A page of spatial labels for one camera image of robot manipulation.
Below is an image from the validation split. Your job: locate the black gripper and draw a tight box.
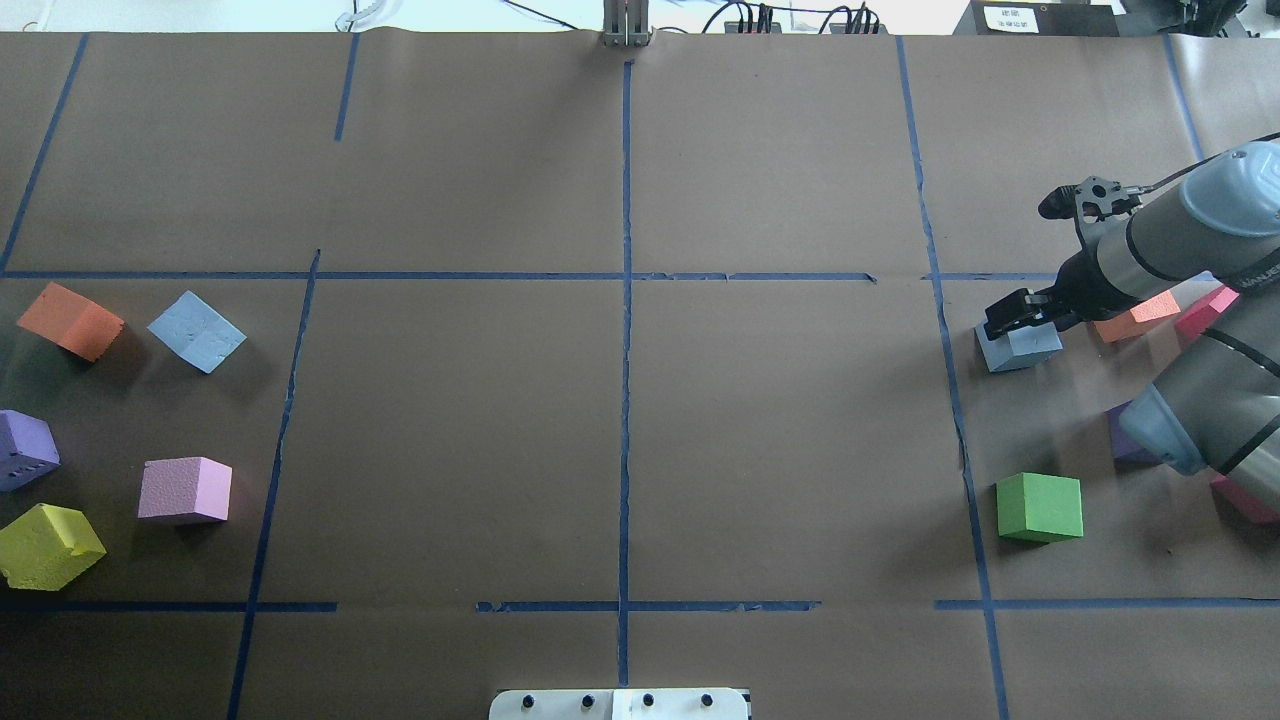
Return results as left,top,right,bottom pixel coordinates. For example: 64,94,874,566
983,250,1114,341

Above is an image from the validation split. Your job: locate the light blue foam block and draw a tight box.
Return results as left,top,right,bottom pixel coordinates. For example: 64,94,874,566
147,290,246,374
975,324,1062,373

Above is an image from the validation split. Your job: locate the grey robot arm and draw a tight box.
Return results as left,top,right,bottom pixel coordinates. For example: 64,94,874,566
975,135,1279,523

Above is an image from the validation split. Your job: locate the blue horizontal tape line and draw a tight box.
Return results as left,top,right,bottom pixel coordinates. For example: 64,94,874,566
924,272,1056,284

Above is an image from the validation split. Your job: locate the right orange foam block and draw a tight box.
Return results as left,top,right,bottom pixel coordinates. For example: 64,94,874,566
1091,291,1181,343

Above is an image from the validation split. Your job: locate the orange foam block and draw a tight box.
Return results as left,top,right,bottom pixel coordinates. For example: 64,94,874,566
17,282,125,363
1091,291,1181,343

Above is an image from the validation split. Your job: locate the upper crimson foam block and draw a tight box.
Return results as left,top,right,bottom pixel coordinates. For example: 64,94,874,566
1174,284,1239,348

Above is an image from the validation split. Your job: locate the crimson foam block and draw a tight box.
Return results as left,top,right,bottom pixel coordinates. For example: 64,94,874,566
1210,475,1279,525
1174,284,1239,348

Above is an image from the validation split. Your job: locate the right purple foam block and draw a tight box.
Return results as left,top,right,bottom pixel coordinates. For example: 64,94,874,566
1105,402,1164,466

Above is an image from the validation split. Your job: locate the purple foam block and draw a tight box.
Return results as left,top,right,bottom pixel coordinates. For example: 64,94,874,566
1105,402,1164,466
1,409,61,492

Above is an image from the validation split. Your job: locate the green foam block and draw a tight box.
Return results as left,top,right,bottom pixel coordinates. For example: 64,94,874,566
995,471,1085,543

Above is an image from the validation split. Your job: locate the lower crimson foam block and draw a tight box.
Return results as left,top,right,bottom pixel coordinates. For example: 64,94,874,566
1210,475,1279,525

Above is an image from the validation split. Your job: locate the black box with white label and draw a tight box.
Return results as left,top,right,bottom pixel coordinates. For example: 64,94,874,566
952,1,1120,37

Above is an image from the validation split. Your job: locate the blue vertical tape line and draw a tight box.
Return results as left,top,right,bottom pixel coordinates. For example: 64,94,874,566
893,36,1010,719

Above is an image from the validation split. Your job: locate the white mounting plate with bolts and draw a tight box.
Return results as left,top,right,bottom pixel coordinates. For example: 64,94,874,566
488,687,753,719

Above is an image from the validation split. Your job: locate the brown paper table mat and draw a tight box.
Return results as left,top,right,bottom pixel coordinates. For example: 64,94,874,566
3,29,1277,719

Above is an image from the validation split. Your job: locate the pink foam block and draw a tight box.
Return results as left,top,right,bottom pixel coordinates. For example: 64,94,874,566
136,457,233,525

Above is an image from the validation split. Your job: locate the left orange foam block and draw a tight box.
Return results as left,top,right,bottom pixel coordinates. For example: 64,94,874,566
17,282,125,363

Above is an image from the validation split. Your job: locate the left purple foam block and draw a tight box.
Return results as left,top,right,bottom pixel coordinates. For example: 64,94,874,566
1,409,61,492

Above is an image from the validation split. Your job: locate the yellow foam block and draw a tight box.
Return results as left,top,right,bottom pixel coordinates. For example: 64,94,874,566
1,503,108,591

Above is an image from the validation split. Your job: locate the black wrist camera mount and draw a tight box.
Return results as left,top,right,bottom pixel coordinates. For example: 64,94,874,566
1037,176,1149,222

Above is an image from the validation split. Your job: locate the right black cable connector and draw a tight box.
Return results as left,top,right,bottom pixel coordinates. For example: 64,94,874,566
820,3,887,35

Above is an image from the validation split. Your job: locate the black cable connector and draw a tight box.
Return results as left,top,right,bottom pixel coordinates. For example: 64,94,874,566
820,3,887,35
717,3,782,35

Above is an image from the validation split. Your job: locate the left black cable connector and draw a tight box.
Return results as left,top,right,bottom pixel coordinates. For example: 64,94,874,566
717,3,782,35

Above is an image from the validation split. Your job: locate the grey metal post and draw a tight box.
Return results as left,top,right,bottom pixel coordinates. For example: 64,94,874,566
602,0,652,47

